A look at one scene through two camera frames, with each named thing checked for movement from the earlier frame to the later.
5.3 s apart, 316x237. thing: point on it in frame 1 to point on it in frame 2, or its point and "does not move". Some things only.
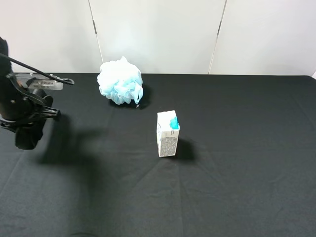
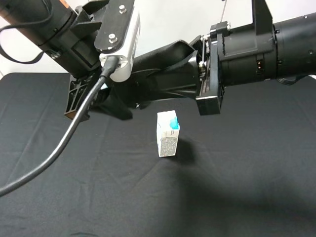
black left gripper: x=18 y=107 to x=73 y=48
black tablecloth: x=245 y=167 does not move
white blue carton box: x=167 y=131 does not move
